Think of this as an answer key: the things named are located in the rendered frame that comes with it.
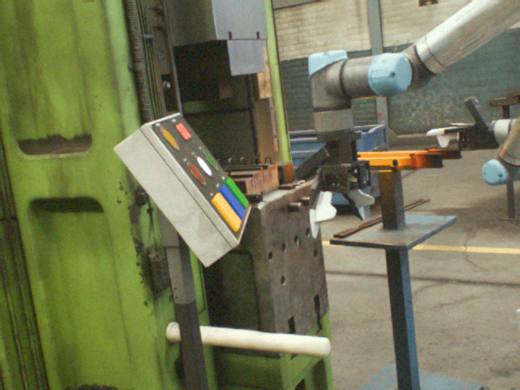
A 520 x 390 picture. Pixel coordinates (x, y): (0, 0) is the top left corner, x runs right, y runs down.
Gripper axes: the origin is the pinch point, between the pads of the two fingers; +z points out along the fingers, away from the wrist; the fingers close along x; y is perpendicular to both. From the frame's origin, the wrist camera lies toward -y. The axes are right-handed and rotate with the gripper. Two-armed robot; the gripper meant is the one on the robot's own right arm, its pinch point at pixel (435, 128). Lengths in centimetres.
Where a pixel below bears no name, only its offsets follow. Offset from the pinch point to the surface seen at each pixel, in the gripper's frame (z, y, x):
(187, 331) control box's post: 7, 28, -113
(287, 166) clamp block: 31, 5, -42
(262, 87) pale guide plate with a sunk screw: 45, -20, -33
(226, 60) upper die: 26, -29, -69
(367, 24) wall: 401, -79, 647
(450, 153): -4.6, 8.2, -0.4
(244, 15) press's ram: 28, -41, -57
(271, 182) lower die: 28, 8, -53
